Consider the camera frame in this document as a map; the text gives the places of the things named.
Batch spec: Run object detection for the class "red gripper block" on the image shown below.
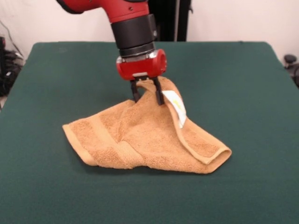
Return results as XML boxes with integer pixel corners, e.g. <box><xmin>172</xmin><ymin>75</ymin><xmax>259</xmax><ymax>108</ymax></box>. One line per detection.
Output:
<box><xmin>116</xmin><ymin>48</ymin><xmax>167</xmax><ymax>105</ymax></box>

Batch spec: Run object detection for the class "tan terry towel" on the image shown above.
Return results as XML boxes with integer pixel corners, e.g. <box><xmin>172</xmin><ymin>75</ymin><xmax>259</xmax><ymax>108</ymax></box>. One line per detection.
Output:
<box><xmin>62</xmin><ymin>76</ymin><xmax>233</xmax><ymax>175</ymax></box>

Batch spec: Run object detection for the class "black stand column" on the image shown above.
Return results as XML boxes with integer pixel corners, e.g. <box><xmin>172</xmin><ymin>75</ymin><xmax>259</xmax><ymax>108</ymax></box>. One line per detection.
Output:
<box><xmin>157</xmin><ymin>0</ymin><xmax>192</xmax><ymax>42</ymax></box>

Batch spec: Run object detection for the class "dark green table cloth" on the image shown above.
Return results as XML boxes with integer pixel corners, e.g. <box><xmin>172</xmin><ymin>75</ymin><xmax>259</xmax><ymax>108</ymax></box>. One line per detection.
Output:
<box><xmin>0</xmin><ymin>41</ymin><xmax>299</xmax><ymax>224</ymax></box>

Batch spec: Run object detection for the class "black equipment and cable pile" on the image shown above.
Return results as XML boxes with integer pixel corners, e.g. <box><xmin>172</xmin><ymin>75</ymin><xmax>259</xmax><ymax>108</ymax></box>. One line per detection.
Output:
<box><xmin>0</xmin><ymin>35</ymin><xmax>25</xmax><ymax>98</ymax></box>

